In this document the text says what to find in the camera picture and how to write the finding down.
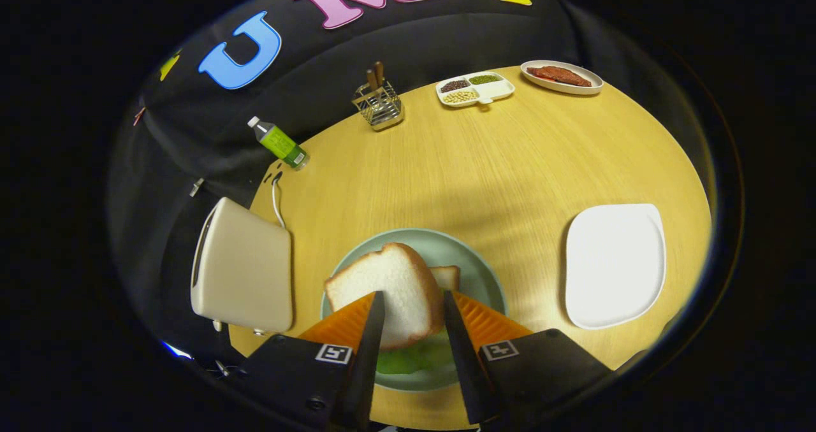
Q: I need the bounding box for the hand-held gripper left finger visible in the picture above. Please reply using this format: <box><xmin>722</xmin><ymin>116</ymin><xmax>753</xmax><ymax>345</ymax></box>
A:
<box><xmin>239</xmin><ymin>291</ymin><xmax>387</xmax><ymax>432</ymax></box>

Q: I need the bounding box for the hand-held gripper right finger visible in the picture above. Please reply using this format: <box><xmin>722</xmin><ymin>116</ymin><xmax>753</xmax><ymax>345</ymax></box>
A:
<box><xmin>443</xmin><ymin>290</ymin><xmax>614</xmax><ymax>426</ymax></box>

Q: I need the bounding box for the green lettuce leaf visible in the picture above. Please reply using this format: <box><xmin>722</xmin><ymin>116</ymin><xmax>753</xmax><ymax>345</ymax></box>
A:
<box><xmin>376</xmin><ymin>333</ymin><xmax>455</xmax><ymax>375</ymax></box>

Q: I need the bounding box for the white bread slice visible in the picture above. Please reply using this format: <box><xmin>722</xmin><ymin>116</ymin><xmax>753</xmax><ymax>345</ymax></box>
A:
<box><xmin>430</xmin><ymin>265</ymin><xmax>461</xmax><ymax>292</ymax></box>
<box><xmin>324</xmin><ymin>242</ymin><xmax>445</xmax><ymax>351</ymax></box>

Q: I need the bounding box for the pale green round plate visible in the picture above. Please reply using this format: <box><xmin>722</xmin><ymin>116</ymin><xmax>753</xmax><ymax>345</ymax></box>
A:
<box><xmin>320</xmin><ymin>228</ymin><xmax>509</xmax><ymax>392</ymax></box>

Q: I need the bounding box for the white toaster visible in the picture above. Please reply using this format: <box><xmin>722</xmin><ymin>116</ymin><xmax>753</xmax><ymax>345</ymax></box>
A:
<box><xmin>190</xmin><ymin>196</ymin><xmax>294</xmax><ymax>336</ymax></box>

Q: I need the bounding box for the white square plate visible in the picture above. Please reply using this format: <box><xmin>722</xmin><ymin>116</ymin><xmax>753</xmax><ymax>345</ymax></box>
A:
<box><xmin>565</xmin><ymin>203</ymin><xmax>667</xmax><ymax>330</ymax></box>

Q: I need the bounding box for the green label drink bottle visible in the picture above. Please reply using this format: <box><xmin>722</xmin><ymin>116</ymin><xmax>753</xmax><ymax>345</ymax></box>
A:
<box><xmin>247</xmin><ymin>116</ymin><xmax>310</xmax><ymax>171</ymax></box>

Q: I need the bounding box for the white divided dish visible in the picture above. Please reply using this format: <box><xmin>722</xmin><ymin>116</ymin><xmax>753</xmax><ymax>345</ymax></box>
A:
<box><xmin>435</xmin><ymin>71</ymin><xmax>516</xmax><ymax>108</ymax></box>

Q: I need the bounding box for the white oval meat plate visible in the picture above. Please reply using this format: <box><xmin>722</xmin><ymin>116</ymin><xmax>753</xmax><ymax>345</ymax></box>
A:
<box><xmin>520</xmin><ymin>60</ymin><xmax>604</xmax><ymax>96</ymax></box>

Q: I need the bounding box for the red meat slice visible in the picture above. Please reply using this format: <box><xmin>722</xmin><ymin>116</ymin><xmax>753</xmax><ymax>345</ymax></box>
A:
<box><xmin>527</xmin><ymin>66</ymin><xmax>593</xmax><ymax>88</ymax></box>

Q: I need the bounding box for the black backdrop cloth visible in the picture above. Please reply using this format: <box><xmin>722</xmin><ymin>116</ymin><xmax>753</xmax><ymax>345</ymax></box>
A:
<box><xmin>105</xmin><ymin>0</ymin><xmax>702</xmax><ymax>356</ymax></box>

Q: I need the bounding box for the white toaster cable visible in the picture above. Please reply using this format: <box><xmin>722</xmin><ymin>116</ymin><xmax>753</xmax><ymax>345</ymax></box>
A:
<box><xmin>271</xmin><ymin>172</ymin><xmax>289</xmax><ymax>230</ymax></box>

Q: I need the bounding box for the metal wire utensil holder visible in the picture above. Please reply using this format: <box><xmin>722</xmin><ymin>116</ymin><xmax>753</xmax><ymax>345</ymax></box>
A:
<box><xmin>352</xmin><ymin>80</ymin><xmax>405</xmax><ymax>132</ymax></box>

